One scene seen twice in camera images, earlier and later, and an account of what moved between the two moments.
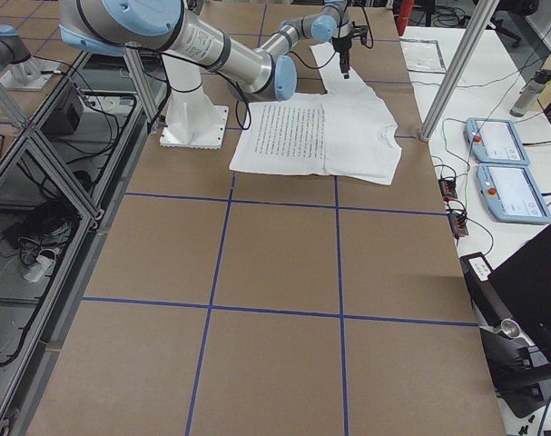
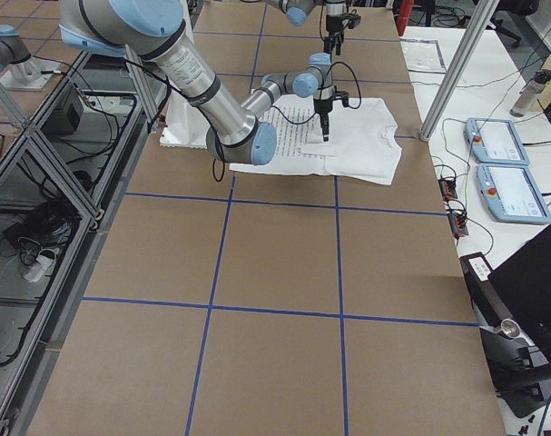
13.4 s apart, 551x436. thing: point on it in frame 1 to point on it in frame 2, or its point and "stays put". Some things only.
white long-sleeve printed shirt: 338,133 stays put
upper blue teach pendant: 495,141 stays put
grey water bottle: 531,92 stays put
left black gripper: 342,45 to 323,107
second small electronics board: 458,225 stays put
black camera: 360,31 to 343,95
